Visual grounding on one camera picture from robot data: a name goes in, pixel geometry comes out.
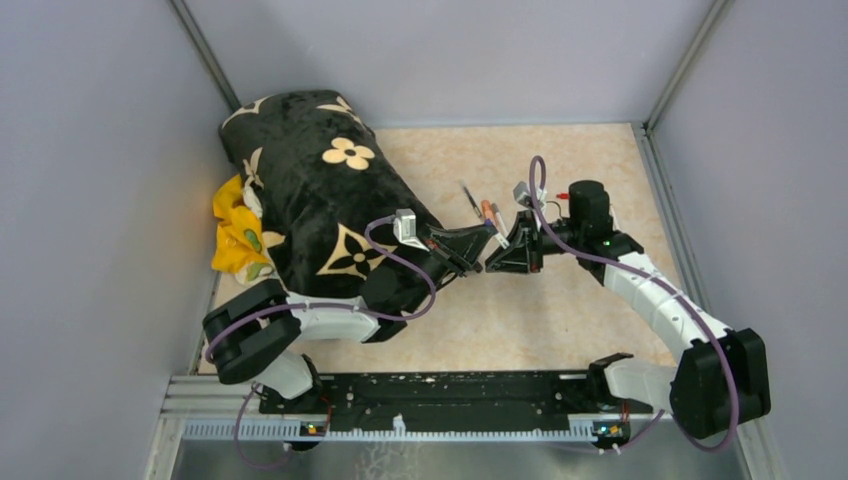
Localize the black floral plush blanket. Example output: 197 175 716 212
219 90 448 298

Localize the black gel pen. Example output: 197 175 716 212
460 182 484 221

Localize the purple cable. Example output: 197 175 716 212
528 155 741 455
203 215 439 473

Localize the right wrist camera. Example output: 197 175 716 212
512 181 547 209

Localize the orange pen red cap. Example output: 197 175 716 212
480 200 497 225

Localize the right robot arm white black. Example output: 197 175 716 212
485 180 771 440

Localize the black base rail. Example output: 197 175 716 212
259 370 651 433

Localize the white marker black cap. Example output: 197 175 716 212
491 203 509 238

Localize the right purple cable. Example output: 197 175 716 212
528 155 741 455

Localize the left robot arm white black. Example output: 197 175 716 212
203 210 498 414

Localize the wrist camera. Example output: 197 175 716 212
512 181 547 209
393 209 429 251

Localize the white marker purple cap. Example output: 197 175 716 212
485 220 510 249

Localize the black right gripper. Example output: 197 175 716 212
484 209 583 275

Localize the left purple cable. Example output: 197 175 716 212
203 215 439 473

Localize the yellow cloth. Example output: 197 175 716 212
211 175 285 287

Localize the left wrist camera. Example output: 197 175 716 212
393 209 429 251

